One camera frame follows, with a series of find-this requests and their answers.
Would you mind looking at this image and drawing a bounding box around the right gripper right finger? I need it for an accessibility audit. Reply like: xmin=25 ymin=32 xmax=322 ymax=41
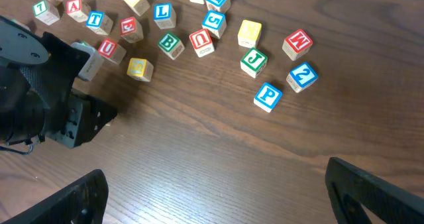
xmin=325 ymin=157 xmax=423 ymax=223

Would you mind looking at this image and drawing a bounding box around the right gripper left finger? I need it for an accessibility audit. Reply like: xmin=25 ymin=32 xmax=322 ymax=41
xmin=3 ymin=169 xmax=109 ymax=224

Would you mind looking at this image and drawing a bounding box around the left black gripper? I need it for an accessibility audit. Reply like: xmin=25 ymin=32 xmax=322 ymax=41
xmin=20 ymin=32 xmax=117 ymax=148

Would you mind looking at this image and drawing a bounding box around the red E block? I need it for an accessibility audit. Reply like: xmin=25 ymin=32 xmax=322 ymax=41
xmin=119 ymin=17 xmax=144 ymax=43

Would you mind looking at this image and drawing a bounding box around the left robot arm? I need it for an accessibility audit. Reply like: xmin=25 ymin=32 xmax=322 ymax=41
xmin=1 ymin=17 xmax=117 ymax=152

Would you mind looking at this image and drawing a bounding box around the yellow S block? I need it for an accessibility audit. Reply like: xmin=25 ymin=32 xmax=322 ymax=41
xmin=127 ymin=58 xmax=154 ymax=82

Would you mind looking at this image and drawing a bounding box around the blue T block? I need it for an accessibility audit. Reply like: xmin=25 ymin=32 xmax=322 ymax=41
xmin=85 ymin=11 xmax=113 ymax=36

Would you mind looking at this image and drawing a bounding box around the green 7 block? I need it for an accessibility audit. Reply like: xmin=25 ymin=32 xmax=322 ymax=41
xmin=32 ymin=0 xmax=60 ymax=26

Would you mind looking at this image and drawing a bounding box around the red A block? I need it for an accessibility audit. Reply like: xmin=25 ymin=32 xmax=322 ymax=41
xmin=66 ymin=0 xmax=91 ymax=23

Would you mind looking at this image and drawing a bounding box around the blue 2 block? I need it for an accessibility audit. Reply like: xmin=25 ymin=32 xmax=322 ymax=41
xmin=286 ymin=62 xmax=319 ymax=93

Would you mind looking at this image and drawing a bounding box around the blue P block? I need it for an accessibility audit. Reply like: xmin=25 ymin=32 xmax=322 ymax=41
xmin=254 ymin=82 xmax=283 ymax=113

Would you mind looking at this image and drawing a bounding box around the green B block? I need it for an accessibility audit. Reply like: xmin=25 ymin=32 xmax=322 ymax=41
xmin=158 ymin=32 xmax=185 ymax=60

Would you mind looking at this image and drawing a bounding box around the yellow Q block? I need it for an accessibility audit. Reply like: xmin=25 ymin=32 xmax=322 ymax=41
xmin=124 ymin=0 xmax=150 ymax=17

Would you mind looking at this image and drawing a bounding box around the blue L block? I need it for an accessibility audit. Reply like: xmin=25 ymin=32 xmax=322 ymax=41
xmin=153 ymin=3 xmax=176 ymax=29

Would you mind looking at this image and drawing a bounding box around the red U block tilted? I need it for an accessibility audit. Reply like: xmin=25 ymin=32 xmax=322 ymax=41
xmin=189 ymin=28 xmax=215 ymax=58

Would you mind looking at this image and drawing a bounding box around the red M block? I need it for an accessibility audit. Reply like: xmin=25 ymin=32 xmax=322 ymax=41
xmin=282 ymin=28 xmax=313 ymax=61

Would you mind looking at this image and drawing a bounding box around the green J block right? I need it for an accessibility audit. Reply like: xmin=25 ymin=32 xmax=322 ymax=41
xmin=240 ymin=48 xmax=268 ymax=78

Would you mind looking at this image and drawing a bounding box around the blue 5 block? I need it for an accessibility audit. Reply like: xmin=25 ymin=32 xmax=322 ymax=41
xmin=201 ymin=10 xmax=227 ymax=39

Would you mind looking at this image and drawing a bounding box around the yellow K block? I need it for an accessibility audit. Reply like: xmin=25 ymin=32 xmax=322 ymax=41
xmin=238 ymin=20 xmax=262 ymax=48

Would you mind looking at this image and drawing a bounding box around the blue D block tilted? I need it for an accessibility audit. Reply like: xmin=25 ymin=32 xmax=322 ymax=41
xmin=205 ymin=0 xmax=231 ymax=13

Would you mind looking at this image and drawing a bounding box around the left black cable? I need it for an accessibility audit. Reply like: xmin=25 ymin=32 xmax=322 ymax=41
xmin=0 ymin=140 xmax=36 ymax=156

